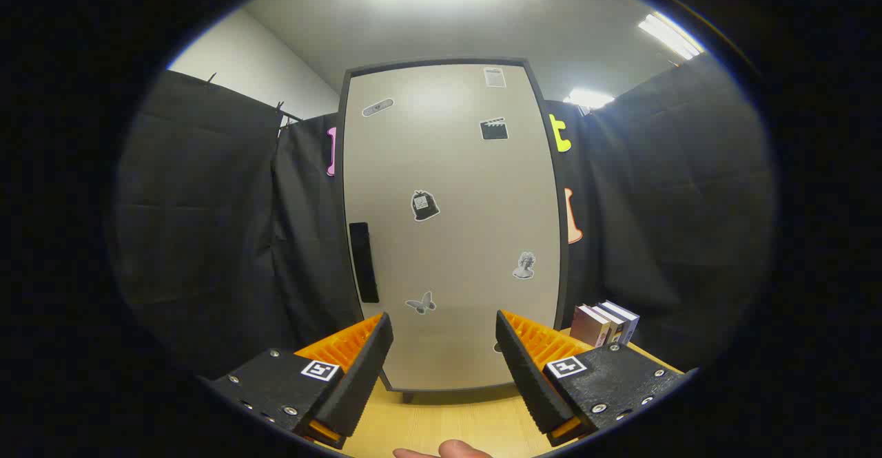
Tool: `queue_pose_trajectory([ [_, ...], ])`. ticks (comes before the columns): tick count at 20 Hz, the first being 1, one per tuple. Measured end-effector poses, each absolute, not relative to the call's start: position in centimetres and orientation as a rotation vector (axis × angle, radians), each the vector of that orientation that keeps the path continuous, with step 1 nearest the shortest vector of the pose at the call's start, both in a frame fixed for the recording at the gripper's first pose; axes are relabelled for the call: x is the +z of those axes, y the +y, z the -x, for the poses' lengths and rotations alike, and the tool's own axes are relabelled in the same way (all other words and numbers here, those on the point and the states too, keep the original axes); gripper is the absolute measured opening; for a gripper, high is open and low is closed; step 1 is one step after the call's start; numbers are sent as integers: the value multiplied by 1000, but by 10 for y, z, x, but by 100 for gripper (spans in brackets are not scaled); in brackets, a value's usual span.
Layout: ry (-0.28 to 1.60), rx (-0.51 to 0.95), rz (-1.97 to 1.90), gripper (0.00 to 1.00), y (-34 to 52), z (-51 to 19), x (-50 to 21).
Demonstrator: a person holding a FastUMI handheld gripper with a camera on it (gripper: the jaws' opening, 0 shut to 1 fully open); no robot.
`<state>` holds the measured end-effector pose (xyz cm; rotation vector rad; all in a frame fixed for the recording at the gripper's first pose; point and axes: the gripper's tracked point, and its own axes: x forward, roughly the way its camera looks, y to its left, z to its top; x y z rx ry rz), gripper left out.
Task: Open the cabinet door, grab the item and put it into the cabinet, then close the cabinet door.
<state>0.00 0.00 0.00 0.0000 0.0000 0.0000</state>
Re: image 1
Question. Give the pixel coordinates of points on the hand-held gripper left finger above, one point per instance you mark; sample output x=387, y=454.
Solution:
x=358, y=375

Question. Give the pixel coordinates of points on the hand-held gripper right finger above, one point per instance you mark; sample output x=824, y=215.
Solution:
x=530, y=375

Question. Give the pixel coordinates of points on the pink cover book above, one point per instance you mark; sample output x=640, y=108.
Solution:
x=589, y=326

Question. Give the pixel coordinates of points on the white spine book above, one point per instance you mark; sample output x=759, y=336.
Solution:
x=613, y=324

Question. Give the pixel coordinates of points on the dark grey cabinet body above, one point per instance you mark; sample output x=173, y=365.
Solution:
x=563, y=251

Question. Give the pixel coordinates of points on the black backdrop cloth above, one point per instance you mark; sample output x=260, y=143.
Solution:
x=207, y=203

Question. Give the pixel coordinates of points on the small ceiling light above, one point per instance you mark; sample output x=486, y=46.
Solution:
x=589, y=98

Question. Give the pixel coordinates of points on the long ceiling light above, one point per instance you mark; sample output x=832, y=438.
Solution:
x=668, y=34

